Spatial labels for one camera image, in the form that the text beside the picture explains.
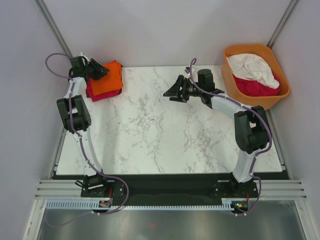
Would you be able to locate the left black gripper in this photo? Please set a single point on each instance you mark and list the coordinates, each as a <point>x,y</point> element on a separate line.
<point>102,71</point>

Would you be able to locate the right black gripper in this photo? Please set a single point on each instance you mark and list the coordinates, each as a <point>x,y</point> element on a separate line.
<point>174,91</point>

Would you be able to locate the orange t shirt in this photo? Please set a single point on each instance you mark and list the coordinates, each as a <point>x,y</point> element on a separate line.
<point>107,80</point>

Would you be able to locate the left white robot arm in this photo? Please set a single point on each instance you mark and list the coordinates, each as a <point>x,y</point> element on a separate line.
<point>77,121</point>

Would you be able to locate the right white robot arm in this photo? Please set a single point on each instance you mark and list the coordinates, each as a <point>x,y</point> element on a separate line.
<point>251,128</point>

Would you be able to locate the folded pink t shirt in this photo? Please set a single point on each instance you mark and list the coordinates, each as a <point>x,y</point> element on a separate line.
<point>105,96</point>

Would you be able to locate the crimson t shirt in basket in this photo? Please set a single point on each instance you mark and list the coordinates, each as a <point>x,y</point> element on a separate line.
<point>253,88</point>

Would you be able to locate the white t shirt in basket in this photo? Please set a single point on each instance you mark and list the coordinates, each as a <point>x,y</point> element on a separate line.
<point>251,67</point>

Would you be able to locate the orange plastic basket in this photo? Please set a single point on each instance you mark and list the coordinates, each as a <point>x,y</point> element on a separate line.
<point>267,102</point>

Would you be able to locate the left corner aluminium post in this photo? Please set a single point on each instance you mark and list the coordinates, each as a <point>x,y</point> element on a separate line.
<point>44,10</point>

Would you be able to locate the corner aluminium post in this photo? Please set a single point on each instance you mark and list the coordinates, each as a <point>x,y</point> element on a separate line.
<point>282,22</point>
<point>44,10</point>

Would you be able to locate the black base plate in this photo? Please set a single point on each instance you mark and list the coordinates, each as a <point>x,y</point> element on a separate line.
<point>168,190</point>

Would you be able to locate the white slotted cable duct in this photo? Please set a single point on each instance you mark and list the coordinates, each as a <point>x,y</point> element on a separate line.
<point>73,204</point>

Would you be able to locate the aluminium rail frame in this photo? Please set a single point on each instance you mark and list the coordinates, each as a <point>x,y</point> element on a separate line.
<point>271,190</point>

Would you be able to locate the right corner aluminium post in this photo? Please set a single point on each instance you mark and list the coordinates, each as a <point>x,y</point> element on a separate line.
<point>282,22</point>

